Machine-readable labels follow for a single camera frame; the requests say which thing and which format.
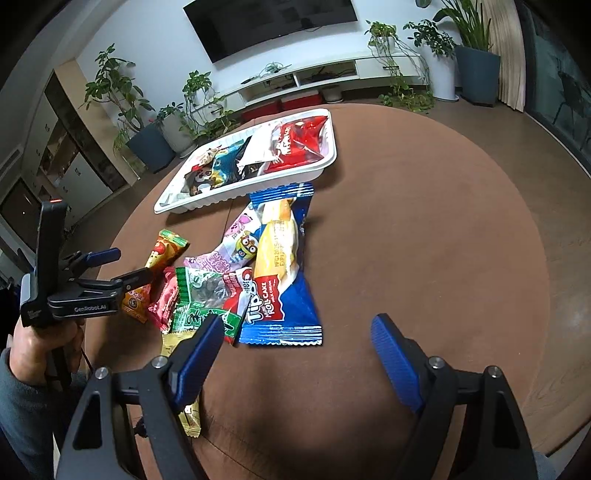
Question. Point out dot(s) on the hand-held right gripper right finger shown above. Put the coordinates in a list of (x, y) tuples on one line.
[(397, 364)]

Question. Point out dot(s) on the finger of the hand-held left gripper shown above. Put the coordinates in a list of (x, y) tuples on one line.
[(106, 256), (134, 279)]

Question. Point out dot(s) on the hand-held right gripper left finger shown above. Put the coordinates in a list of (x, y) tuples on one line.
[(198, 364)]

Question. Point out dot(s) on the small red snack packet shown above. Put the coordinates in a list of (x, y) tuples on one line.
[(164, 304)]

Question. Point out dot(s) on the orange yellow snack packet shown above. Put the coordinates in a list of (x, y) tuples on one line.
[(166, 244)]

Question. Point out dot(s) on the gold snack packet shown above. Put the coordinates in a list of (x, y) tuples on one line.
[(191, 420)]

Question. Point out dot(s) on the green snack packet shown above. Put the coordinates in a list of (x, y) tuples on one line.
[(198, 286)]

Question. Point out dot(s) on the red white snack packet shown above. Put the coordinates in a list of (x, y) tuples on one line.
[(235, 295)]

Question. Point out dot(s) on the pink cartoon candy packet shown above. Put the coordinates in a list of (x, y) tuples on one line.
[(221, 258)]

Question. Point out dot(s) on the blue roll cake bag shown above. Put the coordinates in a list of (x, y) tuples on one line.
[(286, 318)]

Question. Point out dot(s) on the white plastic tray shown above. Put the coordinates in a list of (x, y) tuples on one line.
[(207, 201)]

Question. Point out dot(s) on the white yellow cartoon snack bag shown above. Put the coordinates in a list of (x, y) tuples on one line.
[(205, 157)]

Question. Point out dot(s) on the blue panda chips bag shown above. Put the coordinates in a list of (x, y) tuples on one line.
[(226, 166)]

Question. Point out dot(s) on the black snack bag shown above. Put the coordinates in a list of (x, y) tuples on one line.
[(247, 170)]

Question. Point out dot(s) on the large red snack bag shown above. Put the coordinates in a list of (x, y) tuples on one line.
[(300, 143)]

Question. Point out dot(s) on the person's left forearm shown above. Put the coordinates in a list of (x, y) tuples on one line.
[(23, 415)]

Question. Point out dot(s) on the person's left hand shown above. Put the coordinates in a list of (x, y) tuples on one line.
[(27, 350)]

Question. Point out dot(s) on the tall plant in blue pot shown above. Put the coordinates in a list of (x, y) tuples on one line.
[(150, 145)]

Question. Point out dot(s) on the plant in white ribbed pot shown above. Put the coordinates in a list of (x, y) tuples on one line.
[(178, 134)]

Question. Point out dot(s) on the trailing pothos plant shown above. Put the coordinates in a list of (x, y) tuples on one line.
[(198, 83)]

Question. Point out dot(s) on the red storage box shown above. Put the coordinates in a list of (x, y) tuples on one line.
[(302, 101), (261, 113)]

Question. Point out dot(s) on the small grey pot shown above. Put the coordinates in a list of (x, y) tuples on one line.
[(331, 94)]

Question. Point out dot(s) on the bushy plant in white pot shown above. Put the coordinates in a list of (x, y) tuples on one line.
[(443, 78)]

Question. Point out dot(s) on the large-leaf plant in blue pot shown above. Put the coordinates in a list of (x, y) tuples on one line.
[(478, 78)]

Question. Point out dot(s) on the white television cabinet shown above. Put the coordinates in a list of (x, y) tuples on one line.
[(369, 67)]

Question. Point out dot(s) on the glass sliding door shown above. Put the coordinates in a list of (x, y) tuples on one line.
[(563, 92)]

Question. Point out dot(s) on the beige curtain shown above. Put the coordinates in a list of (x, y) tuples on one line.
[(508, 55)]

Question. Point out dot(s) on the trailing plant on cabinet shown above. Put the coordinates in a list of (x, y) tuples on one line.
[(383, 30)]

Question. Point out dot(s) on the white wall cupboard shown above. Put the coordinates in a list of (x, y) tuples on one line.
[(78, 175)]

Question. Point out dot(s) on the wall-mounted black television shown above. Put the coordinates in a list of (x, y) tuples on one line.
[(268, 23)]

